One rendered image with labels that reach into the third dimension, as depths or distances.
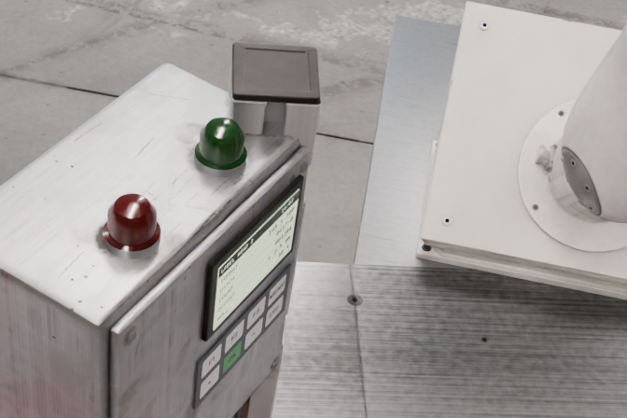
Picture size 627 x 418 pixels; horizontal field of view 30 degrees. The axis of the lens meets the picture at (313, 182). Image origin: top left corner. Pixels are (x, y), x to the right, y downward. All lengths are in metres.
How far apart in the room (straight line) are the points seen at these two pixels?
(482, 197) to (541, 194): 0.07
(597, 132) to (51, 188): 0.59
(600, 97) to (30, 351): 0.61
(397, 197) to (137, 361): 1.03
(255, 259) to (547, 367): 0.83
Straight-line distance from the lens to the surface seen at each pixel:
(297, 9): 3.34
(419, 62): 1.78
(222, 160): 0.57
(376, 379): 1.33
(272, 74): 0.60
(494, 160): 1.46
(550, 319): 1.45
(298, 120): 0.60
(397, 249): 1.47
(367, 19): 3.35
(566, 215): 1.45
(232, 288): 0.59
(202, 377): 0.62
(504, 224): 1.45
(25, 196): 0.56
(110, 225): 0.53
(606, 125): 1.03
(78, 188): 0.57
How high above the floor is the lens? 1.86
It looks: 42 degrees down
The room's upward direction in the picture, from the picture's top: 9 degrees clockwise
